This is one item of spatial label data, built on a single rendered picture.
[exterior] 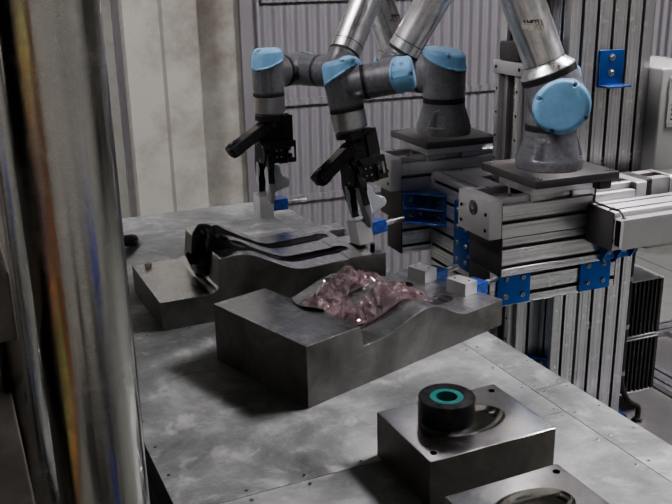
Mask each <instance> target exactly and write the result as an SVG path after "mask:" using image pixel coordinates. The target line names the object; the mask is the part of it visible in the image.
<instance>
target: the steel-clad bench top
mask: <svg viewBox="0 0 672 504"><path fill-rule="evenodd" d="M122 222H123V233H124V235H129V234H136V235H137V236H138V237H139V243H138V244H137V245H133V246H127V247H125V253H126V263H127V273H128V283H129V294H130V304H131V314H132V324H133V334H134V344H135V354H136V365H137V375H138V385H139V395H140V405H141V415H142V426H143V436H144V446H145V448H146V450H147V452H148V454H149V456H150V458H151V460H152V462H153V464H154V467H155V469H156V471H157V473H158V475H159V477H160V479H161V481H162V483H163V485H164V487H165V489H166V491H167V494H168V496H169V498H170V500H171V502H172V504H424V503H423V502H422V501H421V500H420V499H419V498H418V496H417V495H416V494H415V493H414V492H413V491H412V490H411V489H410V488H409V487H408V486H407V485H406V484H405V483H404V482H403V481H402V480H401V479H400V478H399V477H398V476H397V475H396V474H395V473H394V472H393V470H392V469H391V468H390V467H389V466H388V465H387V464H386V463H385V462H384V461H383V460H382V459H381V458H380V457H379V456H378V455H377V412H381V411H385V410H389V409H393V408H397V407H401V406H405V405H409V404H414V403H418V393H419V392H420V391H421V390H422V389H423V388H425V387H427V386H429V385H433V384H440V383H449V384H456V385H460V386H463V387H466V388H468V389H469V390H471V389H475V388H479V387H483V386H488V385H492V384H494V385H496V386H497V387H498V388H500V389H501V390H503V391H504V392H506V393H507V394H508V395H510V396H511V397H513V398H514V399H515V400H517V401H518V402H520V403H521V404H523V405H524V406H525V407H527V408H528V409H530V410H531V411H532V412H534V413H535V414H537V415H538V416H540V417H541V418H542V419H544V420H545V421H547V422H548V423H549V424H551V425H552V426H554V427H555V428H556V432H555V447H554V462H553V465H554V464H558V465H560V466H561V467H562V468H563V469H565V470H566V471H567V472H569V473H570V474H571V475H573V476H574V477H575V478H577V479H578V480H579V481H581V482H582V483H583V484H585V485H586V486H587V487H588V488H590V489H591V490H592V491H594V492H595V493H596V494H598V495H599V496H600V497H602V498H603V499H604V500H606V501H607V502H608V503H610V504H672V446H671V445H670V444H668V443H666V442H665V441H663V440H662V439H660V438H658V437H657V436H655V435H654V434H652V433H650V432H649V431H647V430H645V429H644V428H642V427H641V426H639V425H637V424H636V423H634V422H633V421H631V420H629V419H628V418H626V417H624V416H623V415H621V414H620V413H618V412H616V411H615V410H613V409H612V408H610V407H608V406H607V405H605V404H604V403H602V402H600V401H599V400H597V399H595V398H594V397H592V396H591V395H589V394H587V393H586V392H584V391H583V390H581V389H579V388H578V387H576V386H575V385H573V384H571V383H570V382H568V381H566V380H565V379H563V378H562V377H560V376H558V375H557V374H555V373H554V372H552V371H550V370H549V369H547V368H545V367H544V366H542V365H541V364H539V363H537V362H536V361H534V360H533V359H531V358H529V357H528V356H526V355H525V354H523V353H521V352H520V351H518V350H516V349H515V348H513V347H512V346H510V345H508V344H507V343H505V342H504V341H502V340H500V339H499V338H497V337H495V336H494V335H492V334H491V333H489V332H487V331H486V332H484V333H482V334H479V335H477V336H475V337H472V338H470V339H468V340H465V341H463V342H461V343H459V344H456V345H454V346H452V347H449V348H447V349H445V350H442V351H440V352H438V353H435V354H433V355H431V356H429V357H426V358H424V359H422V360H419V361H417V362H415V363H412V364H410V365H408V366H405V367H403V368H401V369H399V370H396V371H394V372H392V373H389V374H387V375H385V376H382V377H380V378H378V379H375V380H373V381H371V382H369V383H366V384H364V385H362V386H359V387H357V388H355V389H352V390H350V391H348V392H345V393H343V394H341V395H339V396H336V397H334V398H332V399H329V400H327V401H325V402H322V403H320V404H318V405H316V406H313V407H311V408H306V407H304V406H303V405H301V404H299V403H297V402H295V401H293V400H291V399H290V398H288V397H286V396H284V395H282V394H280V393H278V392H277V391H275V390H273V389H271V388H269V387H267V386H265V385H264V384H262V383H260V382H258V381H256V380H254V379H252V378H251V377H249V376H247V375H245V374H243V373H241V372H239V371H238V370H236V369H234V368H232V367H230V366H228V365H226V364H225V363H223V362H221V361H219V360H217V348H216V333H215V322H209V323H204V324H198V325H193V326H187V327H182V328H176V329H171V330H165V331H162V330H161V328H160V327H159V325H158V324H157V322H156V321H155V319H154V318H153V316H152V315H151V314H150V312H149V311H148V309H147V308H146V306H145V305H144V303H143V302H142V300H141V299H140V298H139V296H138V295H137V293H136V292H135V290H134V280H133V270H132V265H138V264H144V263H145V262H158V261H165V260H171V259H178V258H180V257H181V256H183V255H184V251H185V229H186V227H187V226H191V225H195V224H200V223H213V224H217V225H221V226H224V227H227V228H229V229H232V230H235V231H237V232H240V233H243V234H246V235H250V236H256V237H262V236H268V235H274V234H278V233H283V232H288V231H293V230H299V229H302V228H304V227H311V226H317V225H315V224H313V223H312V222H310V221H308V220H307V219H305V218H304V217H302V216H300V215H299V214H297V213H296V212H294V211H292V210H291V209H286V210H278V211H274V217H268V218H259V217H258V216H256V215H255V214H254V207H253V202H247V203H239V204H231V205H224V206H216V207H208V208H200V209H192V210H185V211H177V212H169V213H161V214H153V215H146V216H138V217H130V218H122Z"/></svg>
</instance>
